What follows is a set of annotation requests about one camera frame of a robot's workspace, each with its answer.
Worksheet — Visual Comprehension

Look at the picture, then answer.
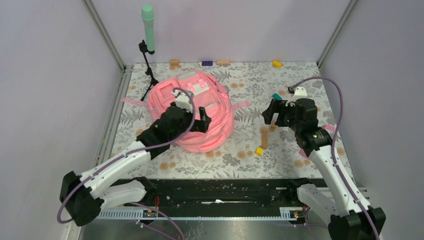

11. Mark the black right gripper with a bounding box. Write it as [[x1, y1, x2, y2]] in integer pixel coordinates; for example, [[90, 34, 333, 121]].
[[261, 98, 302, 133]]

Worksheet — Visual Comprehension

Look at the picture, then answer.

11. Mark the pink student backpack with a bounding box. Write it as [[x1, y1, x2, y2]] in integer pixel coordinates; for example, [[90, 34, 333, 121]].
[[122, 70, 251, 157]]

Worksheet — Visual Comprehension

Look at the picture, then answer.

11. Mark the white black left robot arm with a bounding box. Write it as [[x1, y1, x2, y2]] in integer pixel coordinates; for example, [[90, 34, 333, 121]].
[[56, 102, 212, 227]]

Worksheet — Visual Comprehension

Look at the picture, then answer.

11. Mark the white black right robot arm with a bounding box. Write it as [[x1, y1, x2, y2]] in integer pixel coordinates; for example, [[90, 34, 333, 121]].
[[262, 98, 386, 240]]

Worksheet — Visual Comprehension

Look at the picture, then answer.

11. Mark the green wooden block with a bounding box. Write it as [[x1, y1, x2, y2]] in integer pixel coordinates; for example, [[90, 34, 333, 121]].
[[272, 93, 282, 100]]

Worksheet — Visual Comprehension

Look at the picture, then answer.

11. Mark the small natural wooden block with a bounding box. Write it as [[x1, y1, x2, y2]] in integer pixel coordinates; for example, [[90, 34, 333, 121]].
[[269, 122, 278, 132]]

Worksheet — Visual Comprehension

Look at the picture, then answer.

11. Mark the long natural wooden block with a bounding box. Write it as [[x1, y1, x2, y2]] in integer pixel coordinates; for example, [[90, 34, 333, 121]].
[[260, 126, 269, 149]]

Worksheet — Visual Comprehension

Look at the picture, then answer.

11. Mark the yellow block at back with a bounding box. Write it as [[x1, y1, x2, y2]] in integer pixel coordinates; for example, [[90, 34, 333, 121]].
[[271, 60, 283, 68]]

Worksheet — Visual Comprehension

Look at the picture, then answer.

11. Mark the floral table mat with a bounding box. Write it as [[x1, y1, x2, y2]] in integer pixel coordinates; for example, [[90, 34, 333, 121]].
[[123, 62, 336, 179]]

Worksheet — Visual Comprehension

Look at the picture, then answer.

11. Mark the yellow wooden block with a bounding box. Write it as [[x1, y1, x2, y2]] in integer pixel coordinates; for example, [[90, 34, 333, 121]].
[[255, 147, 264, 156]]

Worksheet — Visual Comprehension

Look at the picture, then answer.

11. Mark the purple block at back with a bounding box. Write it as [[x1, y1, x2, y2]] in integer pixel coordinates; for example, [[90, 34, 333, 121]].
[[201, 60, 214, 67]]

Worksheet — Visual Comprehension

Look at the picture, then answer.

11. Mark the natural block at back right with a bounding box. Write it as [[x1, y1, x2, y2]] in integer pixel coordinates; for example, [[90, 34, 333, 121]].
[[216, 59, 231, 66]]

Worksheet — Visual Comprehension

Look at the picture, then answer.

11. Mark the black microphone tripod stand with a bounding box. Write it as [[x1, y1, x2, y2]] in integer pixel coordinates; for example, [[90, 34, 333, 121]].
[[138, 40, 159, 101]]

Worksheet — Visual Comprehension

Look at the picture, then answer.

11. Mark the green microphone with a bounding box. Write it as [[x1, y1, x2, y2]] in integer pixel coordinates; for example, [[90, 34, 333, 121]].
[[141, 4, 156, 55]]

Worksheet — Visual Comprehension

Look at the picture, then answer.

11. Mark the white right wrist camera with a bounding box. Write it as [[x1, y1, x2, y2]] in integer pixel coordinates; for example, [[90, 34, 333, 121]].
[[285, 86, 308, 107]]

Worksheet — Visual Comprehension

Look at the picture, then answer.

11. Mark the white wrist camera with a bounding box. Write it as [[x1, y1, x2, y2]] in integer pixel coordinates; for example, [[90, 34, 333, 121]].
[[172, 89, 193, 113], [285, 86, 308, 107]]

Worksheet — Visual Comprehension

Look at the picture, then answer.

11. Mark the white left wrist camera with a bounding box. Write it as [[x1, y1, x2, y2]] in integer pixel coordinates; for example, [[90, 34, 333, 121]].
[[172, 89, 193, 113]]

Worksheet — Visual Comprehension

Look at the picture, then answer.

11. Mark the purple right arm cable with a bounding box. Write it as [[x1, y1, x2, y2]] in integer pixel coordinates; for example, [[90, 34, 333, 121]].
[[288, 76, 380, 240]]

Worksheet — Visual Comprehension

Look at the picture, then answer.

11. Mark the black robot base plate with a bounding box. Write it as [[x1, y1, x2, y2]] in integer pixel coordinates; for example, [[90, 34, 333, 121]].
[[123, 178, 329, 219]]

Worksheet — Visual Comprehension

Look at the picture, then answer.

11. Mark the grey slotted cable duct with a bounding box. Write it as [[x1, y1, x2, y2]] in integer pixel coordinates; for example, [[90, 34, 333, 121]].
[[95, 207, 305, 221]]

